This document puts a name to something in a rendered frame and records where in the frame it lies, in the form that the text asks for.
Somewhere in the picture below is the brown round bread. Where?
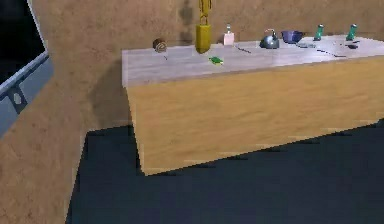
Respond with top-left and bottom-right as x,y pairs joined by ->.
152,37 -> 168,54

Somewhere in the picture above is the dark long utensil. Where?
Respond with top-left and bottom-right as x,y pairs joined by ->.
315,49 -> 348,59

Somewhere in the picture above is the wooden kitchen counter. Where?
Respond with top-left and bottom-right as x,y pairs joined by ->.
121,34 -> 384,177

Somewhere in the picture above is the yellow hanging bottle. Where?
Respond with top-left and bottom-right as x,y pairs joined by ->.
195,0 -> 213,55

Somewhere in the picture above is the grey metal kettle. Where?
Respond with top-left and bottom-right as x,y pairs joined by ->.
259,28 -> 281,50

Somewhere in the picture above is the blue bowl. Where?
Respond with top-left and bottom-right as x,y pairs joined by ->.
280,30 -> 305,45

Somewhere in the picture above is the green pepper shaker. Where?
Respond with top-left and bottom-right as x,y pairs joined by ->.
345,23 -> 358,42
313,23 -> 325,42

